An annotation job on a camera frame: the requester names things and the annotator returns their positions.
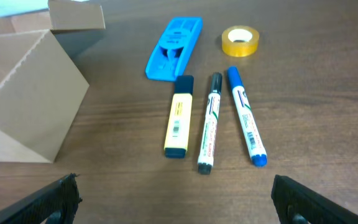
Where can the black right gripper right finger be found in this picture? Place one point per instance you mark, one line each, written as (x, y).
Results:
(295, 203)

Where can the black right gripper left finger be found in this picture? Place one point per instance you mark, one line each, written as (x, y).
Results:
(55, 203)

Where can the brown cardboard box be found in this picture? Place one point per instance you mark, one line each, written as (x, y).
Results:
(41, 89)

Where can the black whiteboard marker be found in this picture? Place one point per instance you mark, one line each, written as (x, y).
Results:
(208, 141)

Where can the yellow highlighter black cap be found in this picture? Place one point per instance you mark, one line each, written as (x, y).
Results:
(178, 129)

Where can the yellow tape roll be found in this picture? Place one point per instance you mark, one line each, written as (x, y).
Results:
(240, 41)

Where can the blue whiteboard duster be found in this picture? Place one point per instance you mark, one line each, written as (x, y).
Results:
(174, 48)

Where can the blue whiteboard marker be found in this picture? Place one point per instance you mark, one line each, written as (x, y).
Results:
(255, 147)

